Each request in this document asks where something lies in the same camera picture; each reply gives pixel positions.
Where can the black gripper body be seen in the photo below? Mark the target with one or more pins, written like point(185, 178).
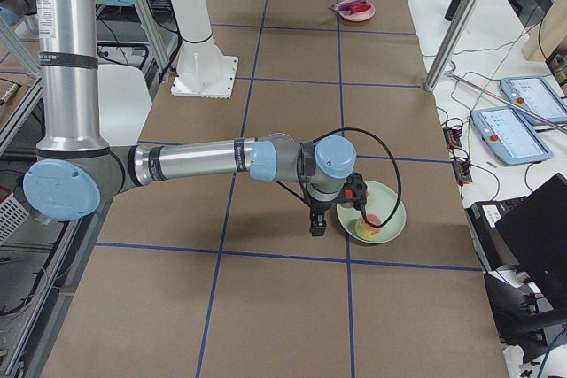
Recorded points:
point(317, 211)

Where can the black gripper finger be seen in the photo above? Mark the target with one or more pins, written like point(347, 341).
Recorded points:
point(318, 224)

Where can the halved peach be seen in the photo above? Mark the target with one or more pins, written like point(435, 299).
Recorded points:
point(367, 228)

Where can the purple eggplant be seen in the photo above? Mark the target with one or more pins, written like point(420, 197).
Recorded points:
point(343, 6)

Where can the red chili pepper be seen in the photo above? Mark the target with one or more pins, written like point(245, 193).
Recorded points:
point(358, 8)

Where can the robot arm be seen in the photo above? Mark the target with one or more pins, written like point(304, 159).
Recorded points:
point(77, 169)

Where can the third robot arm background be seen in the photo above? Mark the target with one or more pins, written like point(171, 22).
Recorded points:
point(21, 16)

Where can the green plate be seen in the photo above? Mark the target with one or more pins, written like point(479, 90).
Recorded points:
point(381, 202)

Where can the near teach pendant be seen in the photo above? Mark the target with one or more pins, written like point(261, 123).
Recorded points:
point(509, 136)

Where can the teach pendant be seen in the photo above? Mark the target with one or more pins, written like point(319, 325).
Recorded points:
point(535, 95)
point(509, 136)

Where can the pink plate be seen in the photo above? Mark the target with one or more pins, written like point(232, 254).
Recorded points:
point(359, 17)

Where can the black laptop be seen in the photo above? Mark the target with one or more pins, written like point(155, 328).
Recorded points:
point(529, 232)

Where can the far teach pendant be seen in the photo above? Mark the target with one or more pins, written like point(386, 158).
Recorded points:
point(535, 95)

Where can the white chair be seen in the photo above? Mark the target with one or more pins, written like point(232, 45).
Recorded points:
point(124, 103)

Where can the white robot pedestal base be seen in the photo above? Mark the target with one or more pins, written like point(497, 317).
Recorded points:
point(202, 70)

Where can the aluminium frame post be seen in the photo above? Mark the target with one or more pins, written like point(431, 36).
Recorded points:
point(451, 38)

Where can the white wire basket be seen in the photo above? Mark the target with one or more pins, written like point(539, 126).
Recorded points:
point(13, 214)

